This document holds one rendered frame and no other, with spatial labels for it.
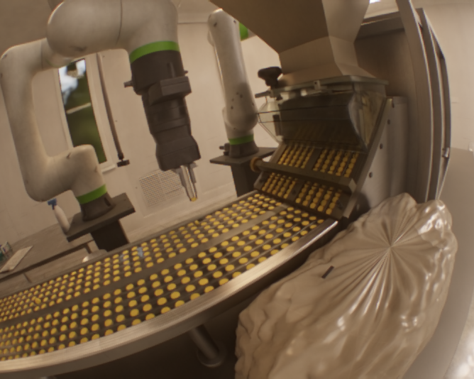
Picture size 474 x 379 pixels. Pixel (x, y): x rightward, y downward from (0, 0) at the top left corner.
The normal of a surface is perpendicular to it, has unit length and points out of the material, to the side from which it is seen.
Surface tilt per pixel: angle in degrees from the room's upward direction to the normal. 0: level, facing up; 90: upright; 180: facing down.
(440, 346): 0
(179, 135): 99
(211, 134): 90
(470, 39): 90
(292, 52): 90
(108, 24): 126
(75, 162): 88
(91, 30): 130
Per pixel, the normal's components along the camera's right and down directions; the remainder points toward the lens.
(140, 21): 0.68, 0.60
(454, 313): -0.20, -0.91
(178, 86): 0.51, 0.22
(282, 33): -0.65, 0.73
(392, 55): -0.84, 0.35
